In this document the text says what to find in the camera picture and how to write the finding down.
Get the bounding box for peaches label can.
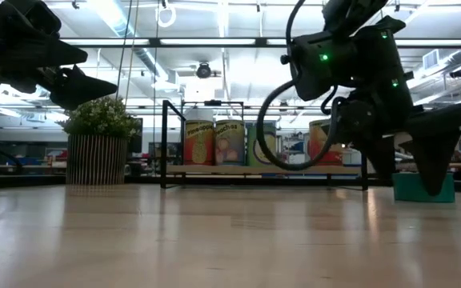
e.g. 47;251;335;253
214;119;247;166

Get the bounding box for black aluminium table frame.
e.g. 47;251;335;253
0;171;461;195

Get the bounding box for short teal can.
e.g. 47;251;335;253
392;172;456;204

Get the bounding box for black overhead camera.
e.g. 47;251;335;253
196;62;212;79

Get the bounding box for pineapple label can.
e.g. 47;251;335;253
183;119;216;166

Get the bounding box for potted green plant striped pot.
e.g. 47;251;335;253
58;97;142;186

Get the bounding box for black overhead rig bar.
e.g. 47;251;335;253
60;37;461;50

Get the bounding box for green pear label can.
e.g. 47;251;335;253
246;122;278;167

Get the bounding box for wooden shelf black metal legs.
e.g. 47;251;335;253
160;99;370;191

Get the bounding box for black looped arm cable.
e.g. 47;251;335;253
255;0;340;172

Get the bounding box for corn label can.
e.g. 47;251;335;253
309;118;344;166

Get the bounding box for white air vent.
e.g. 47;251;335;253
422;49;440;70

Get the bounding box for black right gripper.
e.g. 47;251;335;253
334;91;461;197

